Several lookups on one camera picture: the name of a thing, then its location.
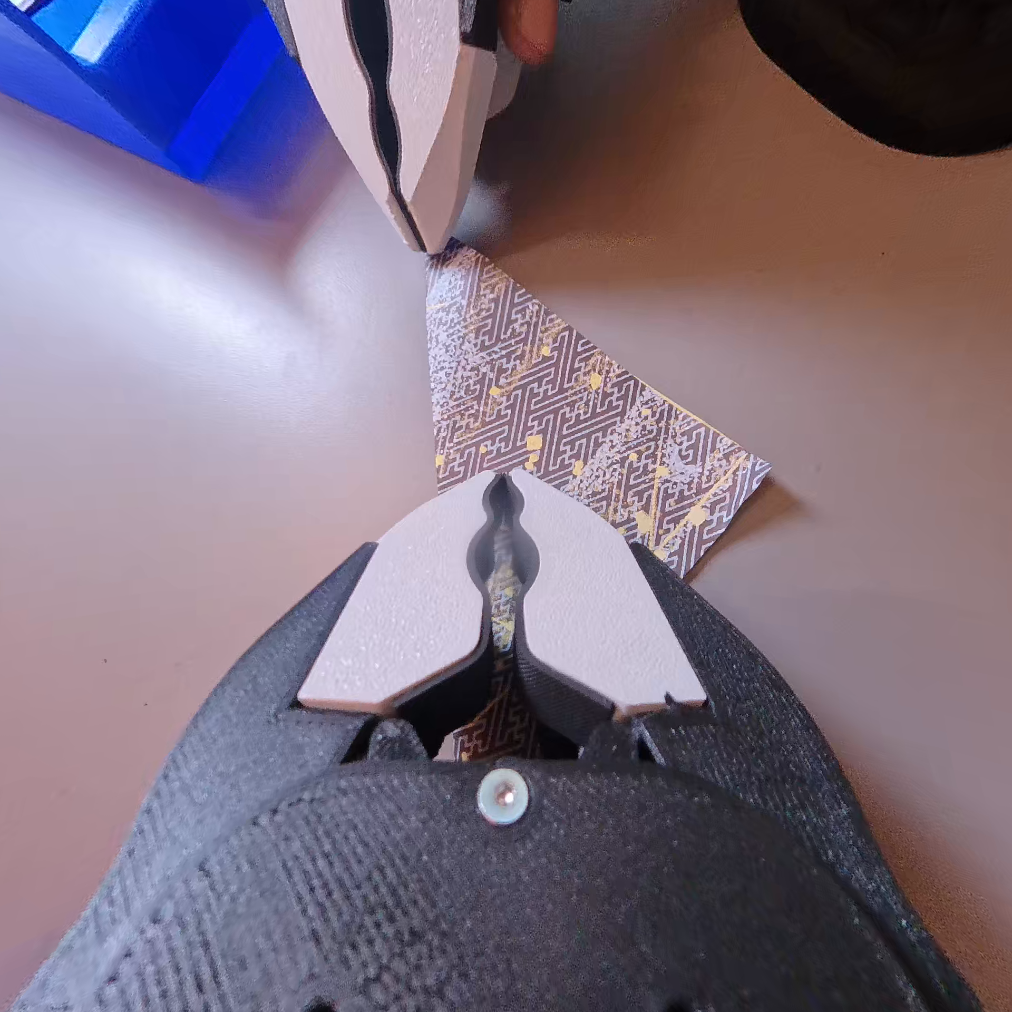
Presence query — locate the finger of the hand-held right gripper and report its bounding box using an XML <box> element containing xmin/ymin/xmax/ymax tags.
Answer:
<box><xmin>285</xmin><ymin>1</ymin><xmax>428</xmax><ymax>254</ymax></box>
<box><xmin>352</xmin><ymin>1</ymin><xmax>526</xmax><ymax>257</ymax></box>

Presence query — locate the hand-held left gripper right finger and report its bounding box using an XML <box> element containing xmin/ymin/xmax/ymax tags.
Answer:
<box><xmin>507</xmin><ymin>470</ymin><xmax>709</xmax><ymax>757</ymax></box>

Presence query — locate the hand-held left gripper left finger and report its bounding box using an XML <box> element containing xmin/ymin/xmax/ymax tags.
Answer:
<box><xmin>298</xmin><ymin>472</ymin><xmax>504</xmax><ymax>757</ymax></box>

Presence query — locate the blue plastic bin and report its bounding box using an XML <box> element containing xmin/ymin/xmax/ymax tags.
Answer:
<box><xmin>1</xmin><ymin>1</ymin><xmax>298</xmax><ymax>184</ymax></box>

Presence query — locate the yellow backed black patterned paper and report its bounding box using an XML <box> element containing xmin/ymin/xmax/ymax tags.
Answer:
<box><xmin>423</xmin><ymin>238</ymin><xmax>774</xmax><ymax>763</ymax></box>

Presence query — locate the person's right hand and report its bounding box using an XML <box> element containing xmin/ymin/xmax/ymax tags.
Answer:
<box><xmin>497</xmin><ymin>1</ymin><xmax>566</xmax><ymax>67</ymax></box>

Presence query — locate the black textured pad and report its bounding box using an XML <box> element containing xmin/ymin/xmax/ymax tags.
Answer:
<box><xmin>734</xmin><ymin>1</ymin><xmax>1012</xmax><ymax>158</ymax></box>

